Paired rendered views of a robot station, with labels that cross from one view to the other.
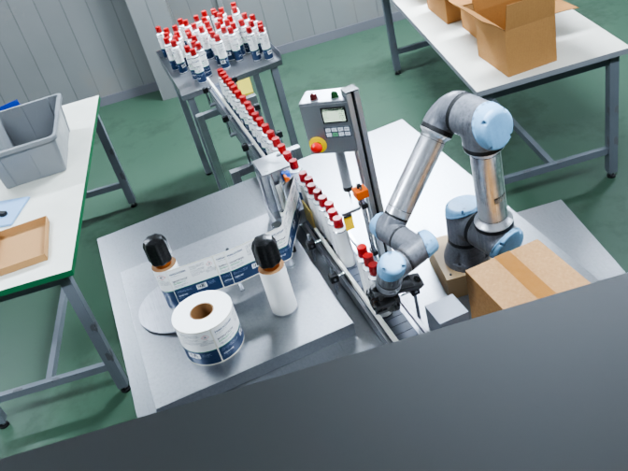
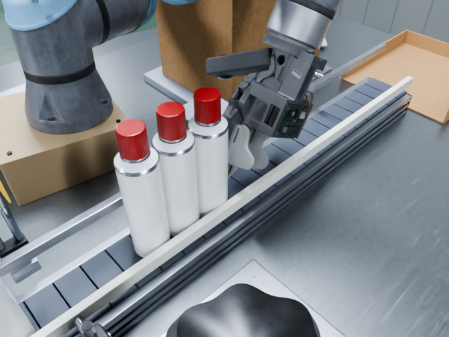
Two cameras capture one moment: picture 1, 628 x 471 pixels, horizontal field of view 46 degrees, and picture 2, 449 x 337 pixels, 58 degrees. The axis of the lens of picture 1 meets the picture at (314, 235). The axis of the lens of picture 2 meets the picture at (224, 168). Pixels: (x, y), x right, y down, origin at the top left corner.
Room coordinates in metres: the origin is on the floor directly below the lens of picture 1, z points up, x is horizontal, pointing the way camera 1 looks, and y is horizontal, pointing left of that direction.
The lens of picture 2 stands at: (1.99, 0.22, 1.34)
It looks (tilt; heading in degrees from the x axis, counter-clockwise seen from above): 42 degrees down; 238
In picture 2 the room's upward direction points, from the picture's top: straight up
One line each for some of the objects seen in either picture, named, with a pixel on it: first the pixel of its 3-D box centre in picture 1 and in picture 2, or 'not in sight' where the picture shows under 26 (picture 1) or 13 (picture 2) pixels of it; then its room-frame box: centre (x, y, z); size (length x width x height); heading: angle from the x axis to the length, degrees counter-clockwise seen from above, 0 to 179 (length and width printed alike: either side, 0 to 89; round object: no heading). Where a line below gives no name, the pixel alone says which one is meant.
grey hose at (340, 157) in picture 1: (342, 164); not in sight; (2.25, -0.16, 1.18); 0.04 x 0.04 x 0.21
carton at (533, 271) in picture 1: (535, 318); (242, 16); (1.48, -0.53, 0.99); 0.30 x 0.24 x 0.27; 12
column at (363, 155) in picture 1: (368, 178); not in sight; (2.14, -0.23, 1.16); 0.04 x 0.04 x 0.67; 12
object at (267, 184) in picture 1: (280, 191); not in sight; (2.47, 0.08, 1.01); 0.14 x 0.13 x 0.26; 12
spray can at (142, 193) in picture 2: (366, 271); (143, 194); (1.89, -0.14, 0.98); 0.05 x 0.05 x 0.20
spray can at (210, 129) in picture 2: (378, 289); (209, 158); (1.79, -0.15, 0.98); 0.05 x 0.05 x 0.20
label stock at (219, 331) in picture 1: (208, 327); not in sight; (1.87, 0.41, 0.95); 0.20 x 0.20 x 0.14
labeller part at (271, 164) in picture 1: (270, 164); not in sight; (2.47, 0.08, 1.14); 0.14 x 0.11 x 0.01; 12
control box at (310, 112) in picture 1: (332, 121); not in sight; (2.20, -0.16, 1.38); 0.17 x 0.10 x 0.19; 67
